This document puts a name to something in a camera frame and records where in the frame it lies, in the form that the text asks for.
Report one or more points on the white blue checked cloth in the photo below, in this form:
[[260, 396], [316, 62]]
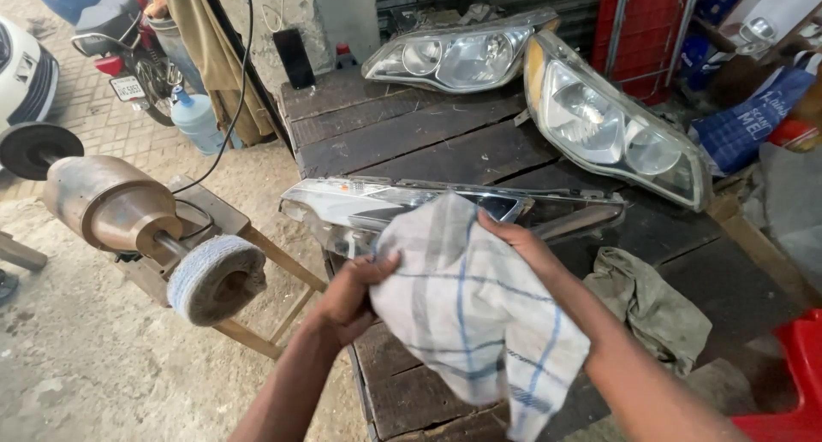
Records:
[[472, 320]]

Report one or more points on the red motorcycle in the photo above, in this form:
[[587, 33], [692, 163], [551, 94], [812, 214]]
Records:
[[125, 44]]

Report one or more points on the brown buffing machine motor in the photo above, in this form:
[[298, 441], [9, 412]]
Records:
[[109, 201]]

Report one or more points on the large clear car headlight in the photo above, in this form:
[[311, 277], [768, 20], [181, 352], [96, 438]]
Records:
[[610, 131]]

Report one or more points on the clear car headlight amber corner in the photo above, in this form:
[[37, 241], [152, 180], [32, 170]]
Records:
[[459, 54]]

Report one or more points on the slim chrome car headlight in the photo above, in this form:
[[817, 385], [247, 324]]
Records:
[[359, 208]]

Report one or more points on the black buffing wheel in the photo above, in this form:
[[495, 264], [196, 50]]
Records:
[[38, 148]]

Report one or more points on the blue printed bag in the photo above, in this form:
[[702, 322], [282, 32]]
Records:
[[745, 124]]

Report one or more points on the beige hanging cloth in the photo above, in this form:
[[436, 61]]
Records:
[[212, 50]]

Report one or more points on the blue water bottle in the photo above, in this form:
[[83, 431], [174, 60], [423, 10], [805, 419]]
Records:
[[196, 121]]

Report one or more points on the person's left hand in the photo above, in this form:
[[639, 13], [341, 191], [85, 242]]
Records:
[[343, 301]]

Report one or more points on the white car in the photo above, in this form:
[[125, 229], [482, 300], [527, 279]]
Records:
[[25, 73]]

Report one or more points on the blue white cloth buffing wheel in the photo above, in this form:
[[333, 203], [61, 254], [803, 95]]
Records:
[[215, 278]]

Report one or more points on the red metal rack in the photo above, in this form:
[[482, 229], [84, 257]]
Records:
[[639, 34]]

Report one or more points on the small red capped bottle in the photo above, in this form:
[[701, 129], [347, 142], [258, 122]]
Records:
[[345, 55]]

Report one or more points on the cluttered shelf with parts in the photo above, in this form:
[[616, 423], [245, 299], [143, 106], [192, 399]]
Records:
[[751, 37]]

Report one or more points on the person's right hand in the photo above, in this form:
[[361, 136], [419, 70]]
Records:
[[523, 243]]

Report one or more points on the wooden machine stand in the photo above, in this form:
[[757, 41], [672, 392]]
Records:
[[257, 256]]

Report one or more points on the dark wooden work table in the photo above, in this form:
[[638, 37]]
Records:
[[449, 147]]

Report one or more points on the dirty grey rag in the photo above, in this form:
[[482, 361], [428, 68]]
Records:
[[648, 307]]

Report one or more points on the black smartphone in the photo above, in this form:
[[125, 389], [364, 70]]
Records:
[[294, 58]]

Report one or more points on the red plastic stool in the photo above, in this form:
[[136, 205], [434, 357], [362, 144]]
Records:
[[793, 378]]

